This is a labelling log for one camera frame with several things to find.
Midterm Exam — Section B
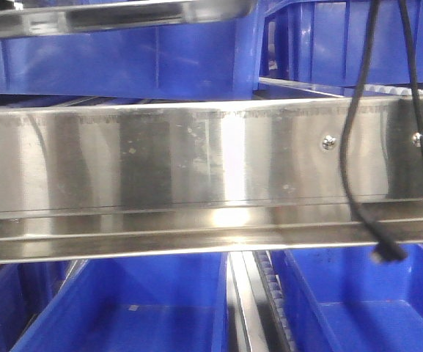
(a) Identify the silver metal tray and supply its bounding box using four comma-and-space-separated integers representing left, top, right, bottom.
0, 1, 256, 39

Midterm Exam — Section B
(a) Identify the large blue plastic bin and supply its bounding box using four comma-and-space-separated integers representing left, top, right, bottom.
0, 6, 264, 100

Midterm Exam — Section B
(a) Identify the blue bin lower shelf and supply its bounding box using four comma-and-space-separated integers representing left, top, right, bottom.
14, 253, 227, 351

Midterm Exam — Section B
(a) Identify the blue bin upper right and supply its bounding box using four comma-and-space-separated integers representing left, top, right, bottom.
260, 1, 423, 87

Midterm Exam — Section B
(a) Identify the blue bin lower right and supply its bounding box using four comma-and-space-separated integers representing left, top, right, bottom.
271, 244, 423, 351

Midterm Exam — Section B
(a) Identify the blue bin lower left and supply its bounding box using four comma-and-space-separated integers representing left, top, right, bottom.
0, 265, 29, 351

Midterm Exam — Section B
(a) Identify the steel rack front rail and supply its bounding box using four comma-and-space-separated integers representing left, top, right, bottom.
0, 93, 423, 264

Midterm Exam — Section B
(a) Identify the black hanging cable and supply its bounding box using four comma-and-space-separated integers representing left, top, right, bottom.
338, 0, 423, 264

